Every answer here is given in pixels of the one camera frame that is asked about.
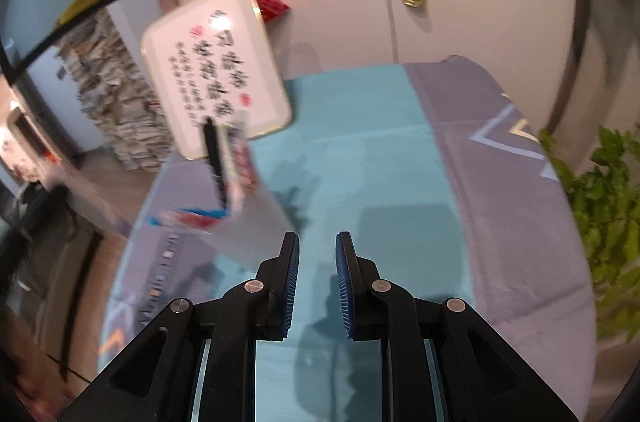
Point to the black marker pen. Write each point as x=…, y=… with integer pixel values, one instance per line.
x=214, y=162

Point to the green potted plant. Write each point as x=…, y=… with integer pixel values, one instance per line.
x=610, y=202

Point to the pink striped pen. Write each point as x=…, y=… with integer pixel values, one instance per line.
x=242, y=157

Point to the yellow bag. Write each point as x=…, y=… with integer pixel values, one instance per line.
x=80, y=5

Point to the white calligraphy sign plaque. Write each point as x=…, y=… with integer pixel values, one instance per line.
x=210, y=67

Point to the translucent plastic cup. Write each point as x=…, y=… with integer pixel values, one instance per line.
x=260, y=232

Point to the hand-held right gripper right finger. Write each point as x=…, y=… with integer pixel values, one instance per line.
x=345, y=287

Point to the clear red pen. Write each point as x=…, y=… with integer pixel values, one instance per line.
x=170, y=219

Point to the dark bag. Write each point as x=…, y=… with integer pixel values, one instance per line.
x=40, y=212

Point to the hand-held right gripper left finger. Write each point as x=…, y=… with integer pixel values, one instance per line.
x=292, y=287

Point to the tall pile of stacked papers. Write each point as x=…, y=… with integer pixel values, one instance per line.
x=120, y=112

